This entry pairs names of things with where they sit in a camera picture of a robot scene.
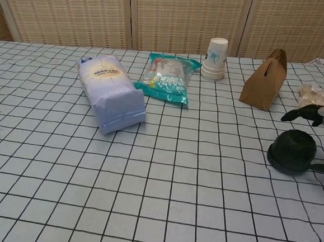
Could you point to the black round bowl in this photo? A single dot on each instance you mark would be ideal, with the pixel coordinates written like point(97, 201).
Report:
point(293, 151)

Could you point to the white paper cup stack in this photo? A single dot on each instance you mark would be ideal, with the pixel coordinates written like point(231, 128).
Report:
point(215, 60)

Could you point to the clear plastic snack packet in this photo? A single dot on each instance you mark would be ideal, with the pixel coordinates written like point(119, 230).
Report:
point(314, 95)

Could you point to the brown paper takeaway box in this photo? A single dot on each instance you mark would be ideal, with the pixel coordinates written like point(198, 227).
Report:
point(263, 84)

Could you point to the teal plastic snack bag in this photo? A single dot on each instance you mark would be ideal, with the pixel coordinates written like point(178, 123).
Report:
point(168, 79)

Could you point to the beige bamboo folding screen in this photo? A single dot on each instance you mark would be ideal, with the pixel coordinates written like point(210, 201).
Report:
point(173, 18)

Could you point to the blue checkered tablecloth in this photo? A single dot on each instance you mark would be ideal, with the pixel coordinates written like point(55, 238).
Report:
point(146, 181)

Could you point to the lavender paper food bag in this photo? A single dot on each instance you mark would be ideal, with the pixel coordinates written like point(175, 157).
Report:
point(110, 94)

